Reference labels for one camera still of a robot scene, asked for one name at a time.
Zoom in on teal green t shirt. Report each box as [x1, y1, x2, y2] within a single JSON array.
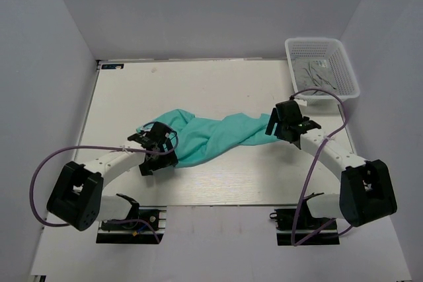
[[154, 109, 278, 168]]

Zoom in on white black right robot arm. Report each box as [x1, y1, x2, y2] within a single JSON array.
[[265, 100, 397, 229]]

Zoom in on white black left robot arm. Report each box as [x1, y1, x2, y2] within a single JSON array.
[[46, 122, 178, 231]]

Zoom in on grey t shirt in basket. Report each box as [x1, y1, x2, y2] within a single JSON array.
[[292, 59, 338, 92]]

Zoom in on white plastic mesh basket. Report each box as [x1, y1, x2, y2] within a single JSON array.
[[285, 38, 360, 104]]

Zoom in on blue label sticker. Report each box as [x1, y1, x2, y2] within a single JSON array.
[[101, 63, 124, 70]]

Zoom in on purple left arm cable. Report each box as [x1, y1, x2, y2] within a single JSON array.
[[29, 120, 179, 242]]

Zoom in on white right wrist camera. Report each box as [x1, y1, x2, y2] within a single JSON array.
[[289, 96, 307, 107]]

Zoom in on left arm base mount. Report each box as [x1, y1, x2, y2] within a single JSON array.
[[96, 207, 167, 245]]

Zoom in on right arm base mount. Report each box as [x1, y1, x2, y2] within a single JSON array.
[[269, 206, 340, 246]]

